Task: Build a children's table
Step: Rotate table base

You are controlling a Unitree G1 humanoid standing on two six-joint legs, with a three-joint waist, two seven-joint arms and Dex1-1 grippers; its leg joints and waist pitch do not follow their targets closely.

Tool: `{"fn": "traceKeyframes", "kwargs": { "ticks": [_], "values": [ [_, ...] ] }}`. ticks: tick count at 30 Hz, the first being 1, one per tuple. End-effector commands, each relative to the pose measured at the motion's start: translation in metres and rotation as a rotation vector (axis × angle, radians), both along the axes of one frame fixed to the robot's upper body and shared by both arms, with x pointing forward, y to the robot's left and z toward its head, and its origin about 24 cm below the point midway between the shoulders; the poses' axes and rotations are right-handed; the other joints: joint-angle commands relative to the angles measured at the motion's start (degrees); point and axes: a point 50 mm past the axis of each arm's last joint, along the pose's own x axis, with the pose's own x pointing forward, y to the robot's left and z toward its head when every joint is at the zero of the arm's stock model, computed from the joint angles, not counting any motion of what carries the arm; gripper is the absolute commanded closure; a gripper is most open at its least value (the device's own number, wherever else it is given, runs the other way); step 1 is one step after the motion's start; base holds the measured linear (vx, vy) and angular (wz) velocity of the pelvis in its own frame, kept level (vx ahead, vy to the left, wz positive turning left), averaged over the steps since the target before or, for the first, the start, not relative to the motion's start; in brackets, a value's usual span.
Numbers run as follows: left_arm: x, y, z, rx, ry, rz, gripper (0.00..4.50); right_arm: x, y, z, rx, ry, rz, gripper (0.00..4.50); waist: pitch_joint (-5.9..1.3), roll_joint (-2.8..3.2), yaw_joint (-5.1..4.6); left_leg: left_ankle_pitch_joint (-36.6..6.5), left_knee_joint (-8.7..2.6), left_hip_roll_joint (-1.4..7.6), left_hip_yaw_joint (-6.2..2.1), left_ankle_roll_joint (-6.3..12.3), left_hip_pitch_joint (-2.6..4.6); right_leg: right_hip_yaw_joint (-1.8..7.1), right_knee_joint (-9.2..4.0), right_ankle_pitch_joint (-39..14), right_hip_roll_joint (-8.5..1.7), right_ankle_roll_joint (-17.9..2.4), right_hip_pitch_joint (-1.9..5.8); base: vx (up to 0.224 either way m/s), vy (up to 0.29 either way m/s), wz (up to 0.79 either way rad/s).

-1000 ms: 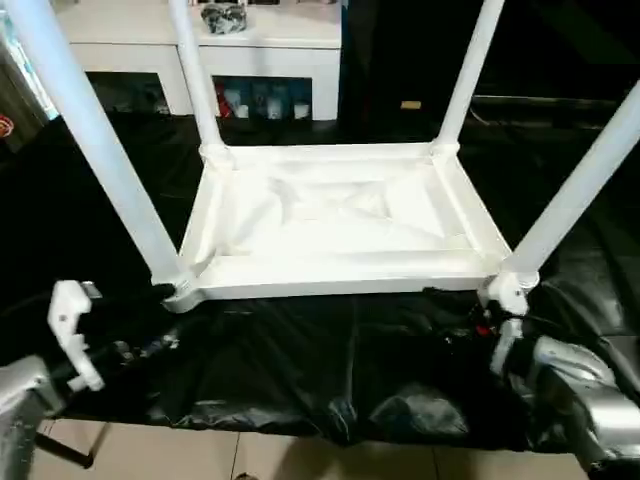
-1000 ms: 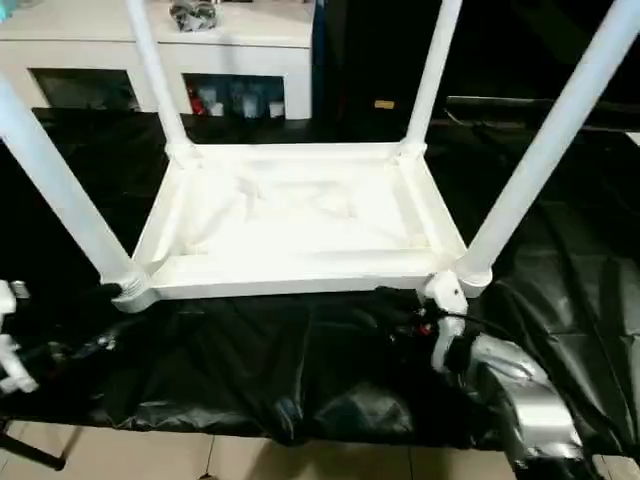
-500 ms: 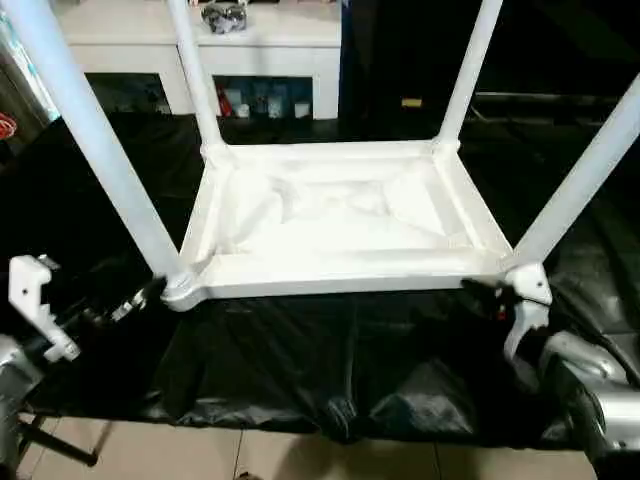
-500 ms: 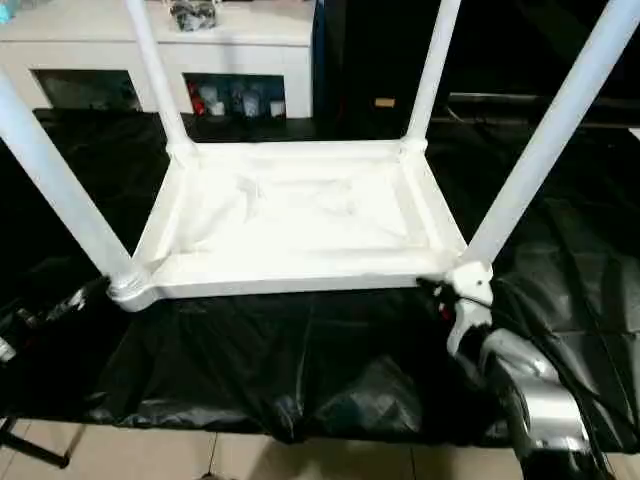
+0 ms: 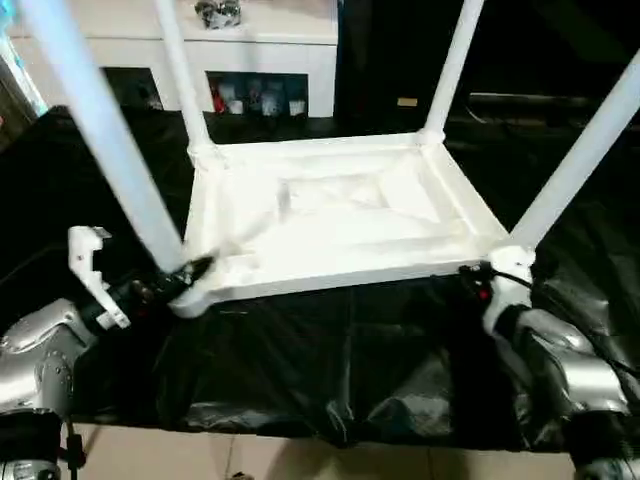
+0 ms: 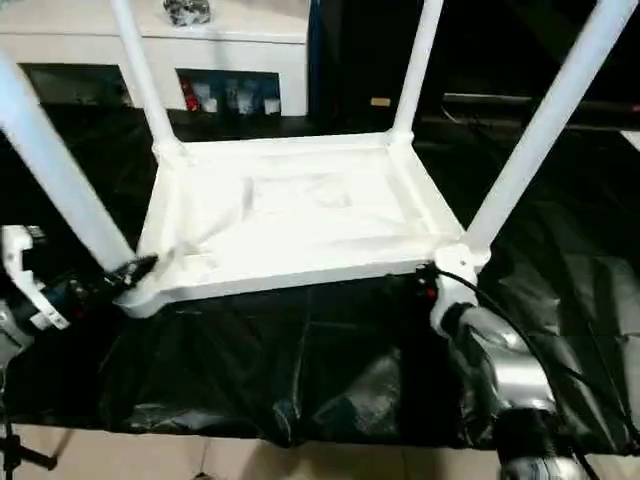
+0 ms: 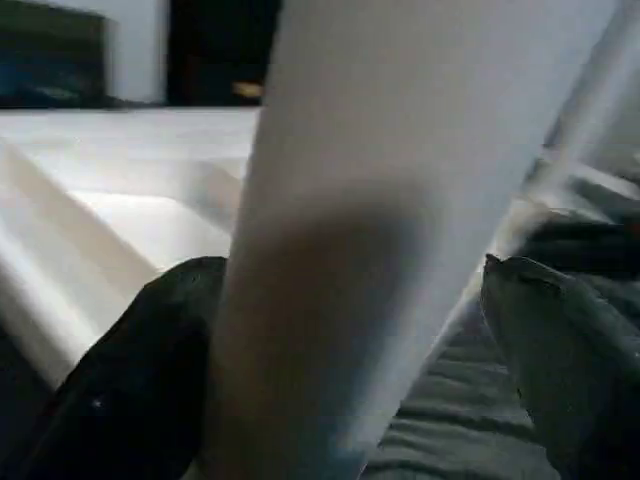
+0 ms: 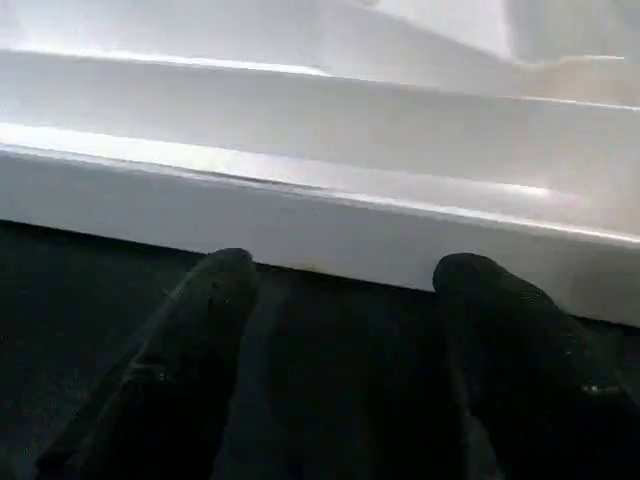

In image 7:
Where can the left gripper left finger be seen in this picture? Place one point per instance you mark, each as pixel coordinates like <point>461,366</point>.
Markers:
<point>130,390</point>

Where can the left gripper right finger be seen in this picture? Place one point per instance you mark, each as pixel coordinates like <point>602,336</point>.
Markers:
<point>570,360</point>

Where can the white plastic table leg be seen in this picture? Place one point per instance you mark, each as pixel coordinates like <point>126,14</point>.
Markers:
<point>595,90</point>
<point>370,220</point>

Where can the black work mat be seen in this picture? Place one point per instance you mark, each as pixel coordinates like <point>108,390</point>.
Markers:
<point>470,410</point>

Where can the white plastic table top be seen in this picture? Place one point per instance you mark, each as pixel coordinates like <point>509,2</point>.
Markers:
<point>110,200</point>

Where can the small yellow tag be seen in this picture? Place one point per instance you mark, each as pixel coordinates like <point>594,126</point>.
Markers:
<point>248,91</point>

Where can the white cabinet with glass doors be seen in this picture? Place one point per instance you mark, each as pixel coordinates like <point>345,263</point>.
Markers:
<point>130,50</point>

